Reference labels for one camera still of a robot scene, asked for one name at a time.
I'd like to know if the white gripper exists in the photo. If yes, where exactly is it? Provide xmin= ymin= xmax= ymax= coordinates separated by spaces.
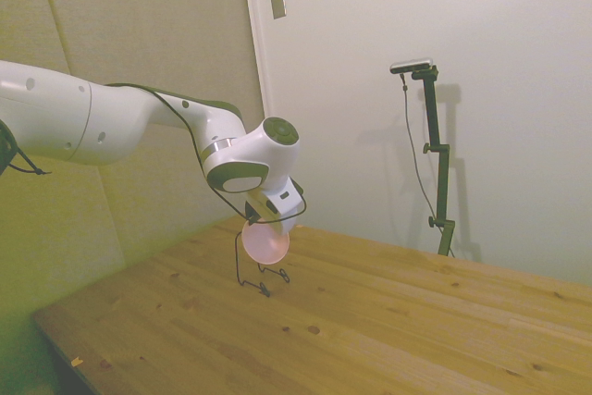
xmin=264 ymin=176 xmax=307 ymax=236

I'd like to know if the pink plastic bowl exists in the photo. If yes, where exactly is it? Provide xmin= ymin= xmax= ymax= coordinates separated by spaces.
xmin=241 ymin=220 xmax=291 ymax=265

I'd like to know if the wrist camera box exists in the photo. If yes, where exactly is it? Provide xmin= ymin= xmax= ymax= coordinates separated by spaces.
xmin=244 ymin=199 xmax=280 ymax=225

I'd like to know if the black wire dish rack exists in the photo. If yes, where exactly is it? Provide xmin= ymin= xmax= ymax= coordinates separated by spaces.
xmin=233 ymin=233 xmax=291 ymax=298

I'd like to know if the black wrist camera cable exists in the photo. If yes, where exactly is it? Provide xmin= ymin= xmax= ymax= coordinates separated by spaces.
xmin=105 ymin=82 xmax=310 ymax=223

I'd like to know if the black camera stand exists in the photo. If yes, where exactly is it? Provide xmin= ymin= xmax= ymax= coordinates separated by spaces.
xmin=410 ymin=66 xmax=457 ymax=257

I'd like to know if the grey exterior camera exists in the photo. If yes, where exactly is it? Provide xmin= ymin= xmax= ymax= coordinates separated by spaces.
xmin=389 ymin=56 xmax=436 ymax=75

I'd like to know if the black cable bundle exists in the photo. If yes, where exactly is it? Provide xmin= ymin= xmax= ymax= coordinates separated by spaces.
xmin=0 ymin=119 xmax=53 ymax=178

